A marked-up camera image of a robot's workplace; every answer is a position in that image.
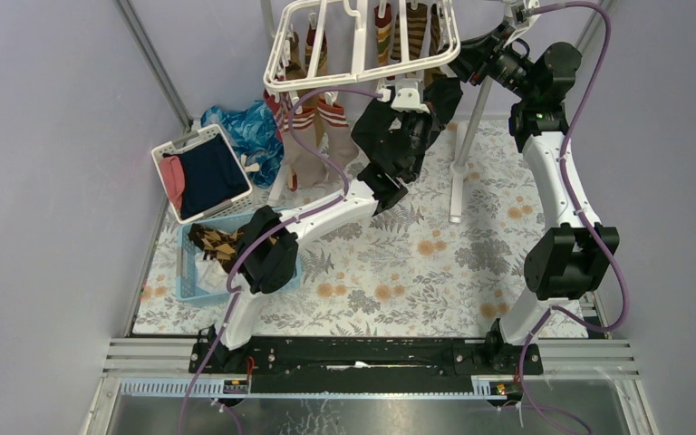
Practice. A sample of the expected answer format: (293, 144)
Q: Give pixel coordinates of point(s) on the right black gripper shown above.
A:
(474, 54)

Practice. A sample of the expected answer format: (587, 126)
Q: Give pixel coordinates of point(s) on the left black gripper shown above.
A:
(435, 95)

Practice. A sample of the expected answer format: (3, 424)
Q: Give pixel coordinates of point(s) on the red striped sock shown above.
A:
(277, 103)

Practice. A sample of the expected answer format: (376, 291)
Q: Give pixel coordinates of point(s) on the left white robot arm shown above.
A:
(378, 187)

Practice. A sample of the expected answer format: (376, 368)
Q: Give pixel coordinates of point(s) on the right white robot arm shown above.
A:
(573, 255)

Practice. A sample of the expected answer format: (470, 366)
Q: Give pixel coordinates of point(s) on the pile of socks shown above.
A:
(217, 253)

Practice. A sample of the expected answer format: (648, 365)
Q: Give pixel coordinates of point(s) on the silver drying rack stand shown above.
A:
(466, 130)

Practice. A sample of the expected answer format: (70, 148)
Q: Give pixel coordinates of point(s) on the brown patterned hanging sock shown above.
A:
(417, 20)

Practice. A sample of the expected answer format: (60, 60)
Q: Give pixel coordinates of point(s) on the blue patterned cloth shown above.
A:
(254, 132)

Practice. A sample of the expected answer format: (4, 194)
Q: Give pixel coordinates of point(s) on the dark navy cloth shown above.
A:
(212, 177)

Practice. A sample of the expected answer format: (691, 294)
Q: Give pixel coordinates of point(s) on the white laundry basket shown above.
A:
(189, 142)

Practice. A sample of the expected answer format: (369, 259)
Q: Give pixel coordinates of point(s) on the pink cloth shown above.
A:
(173, 178)

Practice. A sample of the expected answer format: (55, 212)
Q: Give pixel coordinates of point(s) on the blue laundry basket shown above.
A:
(192, 282)

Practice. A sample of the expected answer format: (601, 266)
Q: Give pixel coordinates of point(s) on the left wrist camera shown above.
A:
(408, 96)

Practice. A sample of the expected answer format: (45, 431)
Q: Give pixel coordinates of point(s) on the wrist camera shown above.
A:
(517, 13)
(408, 96)

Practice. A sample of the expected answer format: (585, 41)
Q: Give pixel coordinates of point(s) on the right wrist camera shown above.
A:
(517, 13)

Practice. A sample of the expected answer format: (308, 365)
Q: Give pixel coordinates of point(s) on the white sock hanger frame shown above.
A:
(360, 17)

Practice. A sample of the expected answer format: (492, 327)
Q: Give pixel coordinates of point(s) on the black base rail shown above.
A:
(300, 364)

